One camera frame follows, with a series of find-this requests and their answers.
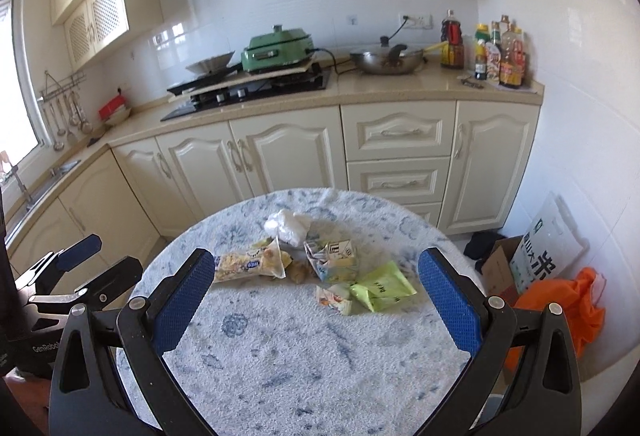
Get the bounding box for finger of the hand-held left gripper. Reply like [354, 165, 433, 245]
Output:
[16, 235, 103, 291]
[27, 257, 143, 317]

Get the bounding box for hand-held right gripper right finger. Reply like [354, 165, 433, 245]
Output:
[417, 247, 583, 436]

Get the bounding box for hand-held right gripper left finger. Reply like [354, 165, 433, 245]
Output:
[48, 247, 216, 436]

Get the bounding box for green snack packet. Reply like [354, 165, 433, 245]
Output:
[349, 261, 418, 314]

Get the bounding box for yellow cereal snack packet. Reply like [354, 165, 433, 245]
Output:
[212, 236, 293, 284]

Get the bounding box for small white orange wrapper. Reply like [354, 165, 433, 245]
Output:
[315, 283, 353, 317]

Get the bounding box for white green carton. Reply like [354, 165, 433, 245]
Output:
[304, 238, 362, 283]

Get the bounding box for white plastic bag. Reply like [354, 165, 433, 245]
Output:
[264, 209, 312, 247]

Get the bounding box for brown cardboard box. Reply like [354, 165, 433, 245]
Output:
[481, 236, 526, 309]

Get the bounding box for dark cloth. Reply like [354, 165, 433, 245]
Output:
[464, 231, 508, 274]

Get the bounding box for steel kitchen sink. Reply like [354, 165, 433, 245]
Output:
[0, 158, 83, 237]

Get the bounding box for metal sink faucet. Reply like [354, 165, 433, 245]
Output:
[7, 163, 36, 211]

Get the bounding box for bottom cream drawer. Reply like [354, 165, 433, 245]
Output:
[400, 202, 443, 229]

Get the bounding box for orange plastic bag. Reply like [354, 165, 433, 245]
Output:
[502, 266, 607, 384]

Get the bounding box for white printed rice bag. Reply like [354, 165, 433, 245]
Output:
[510, 191, 591, 297]

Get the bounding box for row of hanging metal utensils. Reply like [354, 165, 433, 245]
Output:
[42, 90, 95, 151]

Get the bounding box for middle cream drawer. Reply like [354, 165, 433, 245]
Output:
[346, 157, 451, 207]

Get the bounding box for white stacked bowls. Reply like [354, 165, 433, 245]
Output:
[102, 108, 133, 127]

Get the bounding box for cream lower kitchen cabinet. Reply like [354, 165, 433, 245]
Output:
[0, 76, 546, 277]

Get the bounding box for window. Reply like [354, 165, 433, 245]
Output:
[0, 0, 43, 187]

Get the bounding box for large cream drawer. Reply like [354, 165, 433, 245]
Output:
[340, 102, 457, 161]

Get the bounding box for small cream lattice cabinet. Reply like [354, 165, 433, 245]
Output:
[62, 0, 131, 71]

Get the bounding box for silver frying pan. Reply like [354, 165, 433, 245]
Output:
[185, 50, 236, 75]

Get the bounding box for black glass gas stove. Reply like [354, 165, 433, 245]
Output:
[160, 68, 333, 123]

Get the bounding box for cluster of condiment bottles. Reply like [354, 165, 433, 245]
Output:
[472, 16, 528, 90]

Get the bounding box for thin wooden board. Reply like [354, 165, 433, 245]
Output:
[169, 60, 321, 104]

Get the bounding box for large dark sauce bottle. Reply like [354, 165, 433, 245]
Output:
[440, 9, 466, 69]

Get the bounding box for green electric hot pot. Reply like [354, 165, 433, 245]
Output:
[241, 24, 317, 74]

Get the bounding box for metal wall utensil rack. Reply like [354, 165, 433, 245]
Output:
[39, 70, 87, 101]

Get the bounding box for steel wok with black handle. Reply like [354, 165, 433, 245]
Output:
[349, 36, 428, 75]

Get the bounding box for black hot pot power cable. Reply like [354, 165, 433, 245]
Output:
[314, 46, 361, 75]

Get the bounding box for black plug cable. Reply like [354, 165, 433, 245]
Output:
[387, 16, 411, 41]

